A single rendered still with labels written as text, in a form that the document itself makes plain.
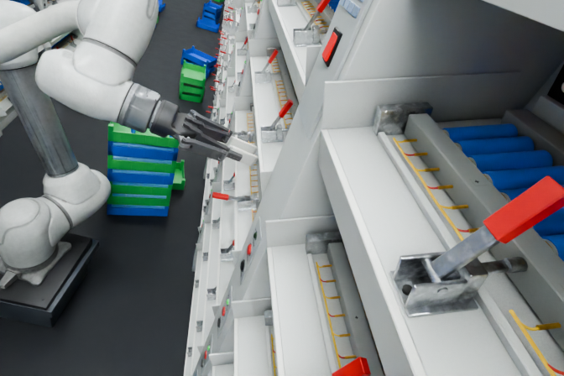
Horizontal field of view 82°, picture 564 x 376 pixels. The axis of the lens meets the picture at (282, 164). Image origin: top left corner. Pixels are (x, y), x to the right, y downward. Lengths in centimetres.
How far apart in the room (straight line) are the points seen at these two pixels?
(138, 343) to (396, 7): 148
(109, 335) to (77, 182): 62
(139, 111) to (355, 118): 47
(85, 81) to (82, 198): 75
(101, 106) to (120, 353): 109
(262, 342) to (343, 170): 37
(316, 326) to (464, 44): 31
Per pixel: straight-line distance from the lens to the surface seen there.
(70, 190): 137
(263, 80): 86
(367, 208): 25
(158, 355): 156
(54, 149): 133
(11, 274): 148
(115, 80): 70
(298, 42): 55
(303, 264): 43
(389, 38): 31
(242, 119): 106
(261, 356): 57
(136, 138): 160
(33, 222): 130
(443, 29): 33
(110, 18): 73
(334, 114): 32
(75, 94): 71
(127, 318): 162
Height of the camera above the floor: 145
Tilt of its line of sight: 34 degrees down
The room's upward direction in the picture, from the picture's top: 22 degrees clockwise
